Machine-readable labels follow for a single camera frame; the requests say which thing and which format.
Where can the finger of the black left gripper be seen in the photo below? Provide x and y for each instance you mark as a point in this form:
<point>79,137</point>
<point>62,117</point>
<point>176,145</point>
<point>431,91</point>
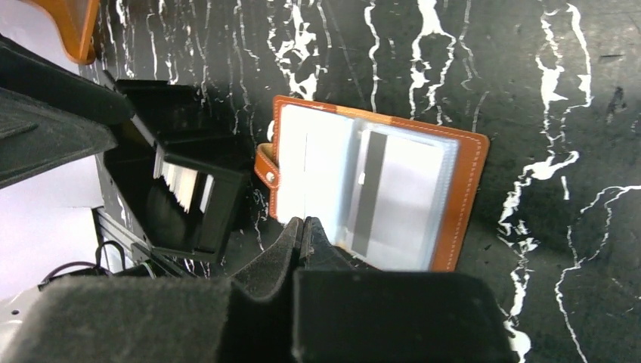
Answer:
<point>36,137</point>
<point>29,74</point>

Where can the aluminium frame rail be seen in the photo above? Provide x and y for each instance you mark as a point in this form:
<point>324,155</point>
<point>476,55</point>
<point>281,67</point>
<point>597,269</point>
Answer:
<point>124,254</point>

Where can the black card storage box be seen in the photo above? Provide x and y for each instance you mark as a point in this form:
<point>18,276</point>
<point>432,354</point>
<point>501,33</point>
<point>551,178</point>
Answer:
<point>177,119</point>

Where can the orange wooden shelf rack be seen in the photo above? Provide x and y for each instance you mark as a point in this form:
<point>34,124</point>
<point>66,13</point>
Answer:
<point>74,21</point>

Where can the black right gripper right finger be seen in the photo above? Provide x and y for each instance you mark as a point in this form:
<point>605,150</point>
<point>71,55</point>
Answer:
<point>367,315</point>

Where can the stack of cards in box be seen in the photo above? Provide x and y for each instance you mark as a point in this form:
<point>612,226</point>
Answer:
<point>192,189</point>

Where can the orange leather card holder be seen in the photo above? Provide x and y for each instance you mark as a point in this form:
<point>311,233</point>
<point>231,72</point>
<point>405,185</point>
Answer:
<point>334,145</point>

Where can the white card with black stripe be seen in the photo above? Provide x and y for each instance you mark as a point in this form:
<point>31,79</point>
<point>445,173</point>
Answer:
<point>395,191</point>

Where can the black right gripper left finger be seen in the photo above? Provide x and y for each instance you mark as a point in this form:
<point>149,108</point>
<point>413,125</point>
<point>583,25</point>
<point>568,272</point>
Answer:
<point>246,317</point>

